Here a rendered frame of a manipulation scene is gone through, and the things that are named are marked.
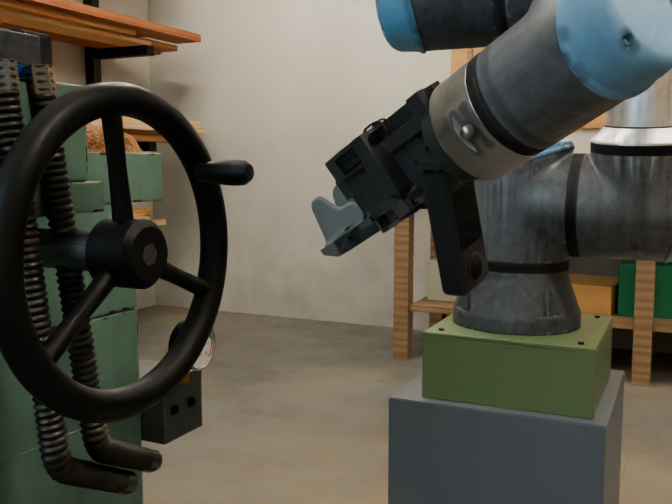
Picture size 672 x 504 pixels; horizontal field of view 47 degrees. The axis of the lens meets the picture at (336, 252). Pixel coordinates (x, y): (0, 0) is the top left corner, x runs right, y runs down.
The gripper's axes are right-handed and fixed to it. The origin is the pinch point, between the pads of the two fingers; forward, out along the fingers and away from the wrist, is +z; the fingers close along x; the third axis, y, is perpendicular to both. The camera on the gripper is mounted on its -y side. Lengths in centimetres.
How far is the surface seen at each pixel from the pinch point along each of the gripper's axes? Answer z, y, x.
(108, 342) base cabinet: 29.3, 6.2, 10.5
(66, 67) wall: 280, 157, -189
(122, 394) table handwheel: 7.2, 0.5, 23.6
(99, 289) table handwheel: 2.4, 8.6, 22.4
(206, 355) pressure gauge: 29.5, -1.8, 0.4
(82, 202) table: 8.9, 17.4, 15.1
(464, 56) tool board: 144, 40, -294
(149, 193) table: 24.0, 18.9, -2.7
